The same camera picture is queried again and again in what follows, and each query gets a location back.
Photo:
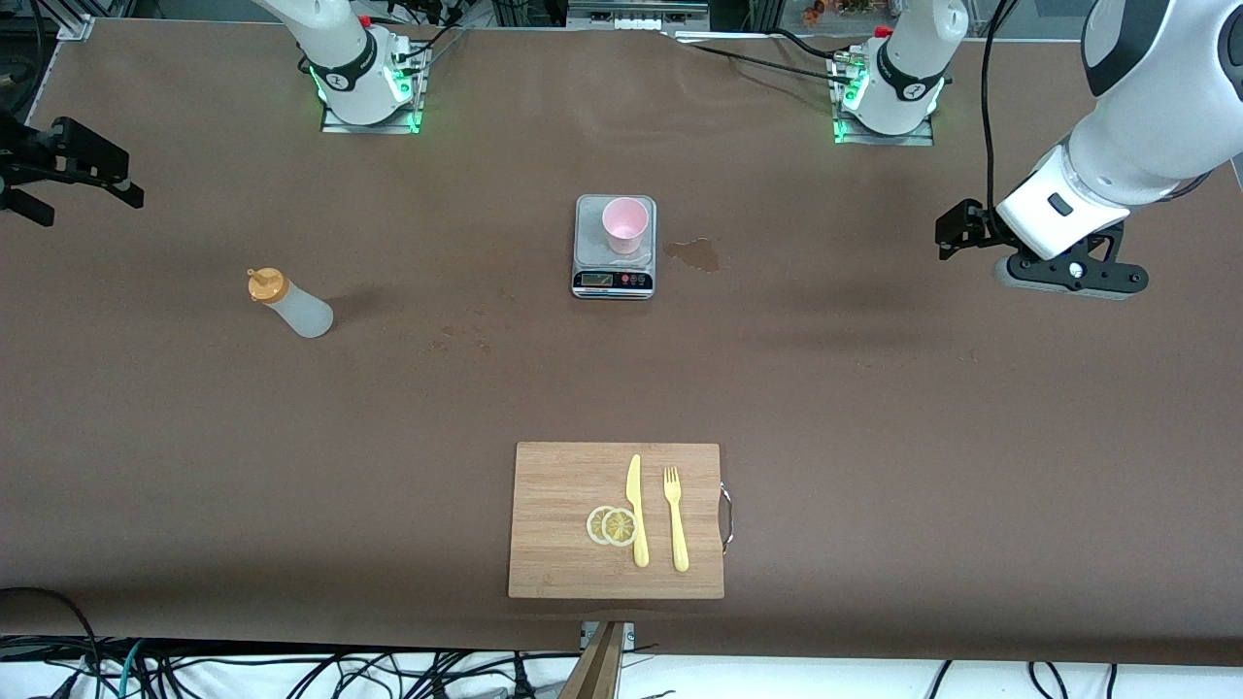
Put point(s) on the red orange printed package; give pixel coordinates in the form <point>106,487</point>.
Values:
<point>825,12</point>

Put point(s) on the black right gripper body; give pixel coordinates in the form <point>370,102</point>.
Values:
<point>49,155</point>

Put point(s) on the lemon slice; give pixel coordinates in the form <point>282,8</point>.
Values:
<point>619,527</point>
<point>593,525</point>

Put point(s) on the wooden post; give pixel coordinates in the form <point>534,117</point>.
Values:
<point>597,670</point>

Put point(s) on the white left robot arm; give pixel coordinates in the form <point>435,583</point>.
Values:
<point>1146,126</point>

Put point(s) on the aluminium frame profile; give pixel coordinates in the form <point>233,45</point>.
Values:
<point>73,24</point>

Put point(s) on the brown liquid spill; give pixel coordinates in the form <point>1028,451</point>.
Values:
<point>699,254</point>

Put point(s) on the bamboo cutting board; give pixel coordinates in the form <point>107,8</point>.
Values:
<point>554,485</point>

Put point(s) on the small metal bracket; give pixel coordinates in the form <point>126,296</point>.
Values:
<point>628,636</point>

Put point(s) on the white power strip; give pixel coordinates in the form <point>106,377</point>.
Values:
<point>631,21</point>

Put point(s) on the pink plastic cup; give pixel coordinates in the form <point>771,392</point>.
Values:
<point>626,228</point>

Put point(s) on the silver digital kitchen scale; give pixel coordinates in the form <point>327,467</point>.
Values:
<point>587,243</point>

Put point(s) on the yellow plastic knife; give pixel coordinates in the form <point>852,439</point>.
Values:
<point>634,485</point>

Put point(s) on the yellow plastic fork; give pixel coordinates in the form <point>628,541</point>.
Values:
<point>677,529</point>

